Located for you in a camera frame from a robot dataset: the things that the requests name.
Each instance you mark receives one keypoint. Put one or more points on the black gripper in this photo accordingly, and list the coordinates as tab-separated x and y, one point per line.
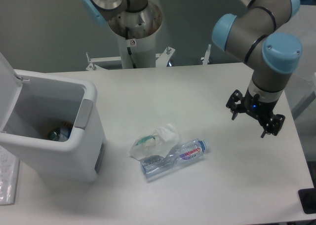
261	111

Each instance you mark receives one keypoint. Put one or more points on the white plastic bag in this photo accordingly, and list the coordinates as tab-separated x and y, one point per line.
160	142

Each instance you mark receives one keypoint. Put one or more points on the clear plastic water bottle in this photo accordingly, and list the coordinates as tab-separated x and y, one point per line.
179	156

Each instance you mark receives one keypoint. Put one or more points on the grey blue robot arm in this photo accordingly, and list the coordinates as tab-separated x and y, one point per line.
253	39

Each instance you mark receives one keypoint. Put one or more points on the green bottle inside can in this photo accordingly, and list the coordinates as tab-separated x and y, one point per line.
61	133

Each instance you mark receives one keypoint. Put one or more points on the white trash can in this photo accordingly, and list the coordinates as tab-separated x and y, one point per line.
32	104

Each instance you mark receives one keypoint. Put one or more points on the white side table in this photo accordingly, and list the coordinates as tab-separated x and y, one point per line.
301	90

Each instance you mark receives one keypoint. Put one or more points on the black device at edge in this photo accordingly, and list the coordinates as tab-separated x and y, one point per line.
308	200

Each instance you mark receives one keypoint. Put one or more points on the paper sheet in sleeve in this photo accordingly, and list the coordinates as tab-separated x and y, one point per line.
9	170

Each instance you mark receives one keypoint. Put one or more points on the white pedestal foot bracket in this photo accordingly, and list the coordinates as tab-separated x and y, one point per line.
131	58

